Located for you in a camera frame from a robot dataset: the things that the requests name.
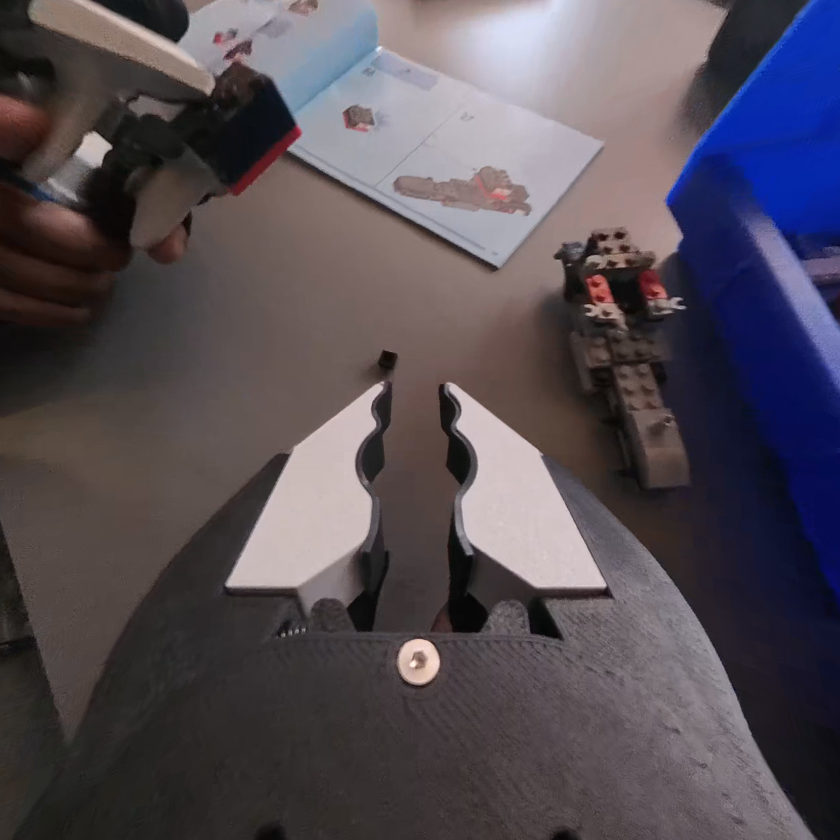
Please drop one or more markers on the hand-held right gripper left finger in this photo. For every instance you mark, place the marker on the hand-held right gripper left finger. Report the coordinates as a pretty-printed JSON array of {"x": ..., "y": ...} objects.
[{"x": 308, "y": 518}]

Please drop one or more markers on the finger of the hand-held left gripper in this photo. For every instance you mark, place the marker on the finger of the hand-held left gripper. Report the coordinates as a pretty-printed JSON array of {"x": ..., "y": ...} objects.
[
  {"x": 85, "y": 79},
  {"x": 164, "y": 197}
]

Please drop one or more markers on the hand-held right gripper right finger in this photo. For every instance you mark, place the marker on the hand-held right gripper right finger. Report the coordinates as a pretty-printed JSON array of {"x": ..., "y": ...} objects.
[{"x": 525, "y": 525}]

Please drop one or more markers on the red black toy brick assembly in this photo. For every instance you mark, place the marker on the red black toy brick assembly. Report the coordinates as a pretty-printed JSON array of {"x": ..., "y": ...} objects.
[{"x": 253, "y": 131}]

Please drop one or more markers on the small black toy brick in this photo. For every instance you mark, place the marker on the small black toy brick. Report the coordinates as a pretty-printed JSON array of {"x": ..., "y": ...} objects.
[{"x": 388, "y": 359}]

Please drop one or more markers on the grey desk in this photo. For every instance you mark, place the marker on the grey desk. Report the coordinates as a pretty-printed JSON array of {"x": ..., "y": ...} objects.
[{"x": 262, "y": 315}]

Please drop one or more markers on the person's left hand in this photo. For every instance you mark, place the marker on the person's left hand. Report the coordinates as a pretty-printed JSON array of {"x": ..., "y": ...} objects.
[{"x": 46, "y": 262}]

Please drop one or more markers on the grey toy brick car model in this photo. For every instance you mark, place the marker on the grey toy brick car model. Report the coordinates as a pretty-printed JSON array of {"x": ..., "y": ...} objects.
[{"x": 623, "y": 341}]

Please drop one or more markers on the toy brick instruction booklet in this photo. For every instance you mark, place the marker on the toy brick instruction booklet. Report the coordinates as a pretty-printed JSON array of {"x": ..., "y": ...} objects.
[{"x": 426, "y": 144}]

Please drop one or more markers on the blue plastic bin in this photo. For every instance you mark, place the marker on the blue plastic bin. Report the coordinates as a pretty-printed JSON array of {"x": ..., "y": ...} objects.
[{"x": 774, "y": 262}]

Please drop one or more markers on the black rounded object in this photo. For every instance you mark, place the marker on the black rounded object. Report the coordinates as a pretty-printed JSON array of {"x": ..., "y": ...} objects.
[{"x": 741, "y": 59}]

